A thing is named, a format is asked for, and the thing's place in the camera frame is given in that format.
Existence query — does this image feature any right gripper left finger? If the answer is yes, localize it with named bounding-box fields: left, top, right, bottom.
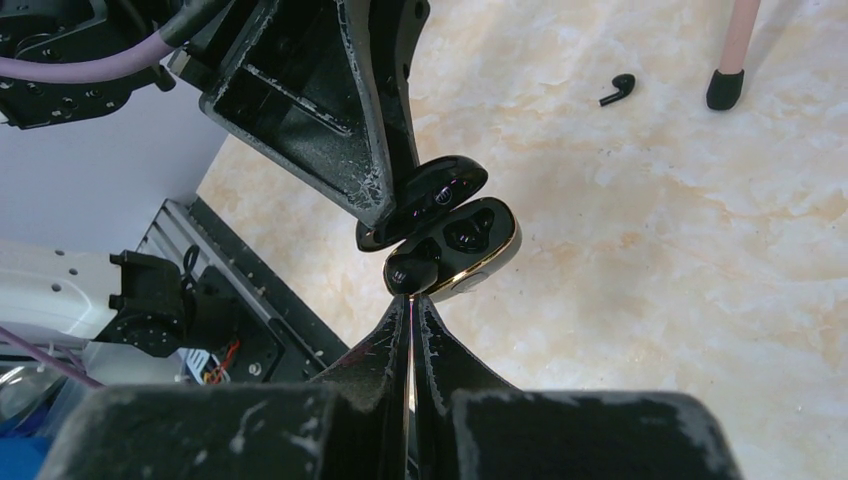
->
left=39, top=296, right=411, bottom=479

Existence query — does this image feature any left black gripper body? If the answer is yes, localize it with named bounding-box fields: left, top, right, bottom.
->
left=168, top=0, right=430, bottom=226

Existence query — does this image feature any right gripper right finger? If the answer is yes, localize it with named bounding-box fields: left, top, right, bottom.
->
left=413, top=296, right=742, bottom=479

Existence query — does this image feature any black earbud charging case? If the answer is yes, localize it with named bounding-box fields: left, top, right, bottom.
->
left=356, top=155, right=522, bottom=302

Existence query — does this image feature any black earbud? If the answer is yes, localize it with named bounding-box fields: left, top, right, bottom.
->
left=598, top=73, right=636, bottom=107
left=383, top=247, right=441, bottom=295

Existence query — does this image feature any black earbud front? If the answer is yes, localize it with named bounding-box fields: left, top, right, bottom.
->
left=383, top=247, right=441, bottom=295

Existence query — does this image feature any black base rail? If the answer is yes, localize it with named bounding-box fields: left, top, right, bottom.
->
left=95, top=197, right=351, bottom=386

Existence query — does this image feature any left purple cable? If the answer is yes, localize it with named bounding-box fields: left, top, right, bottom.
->
left=0, top=0, right=233, bottom=85

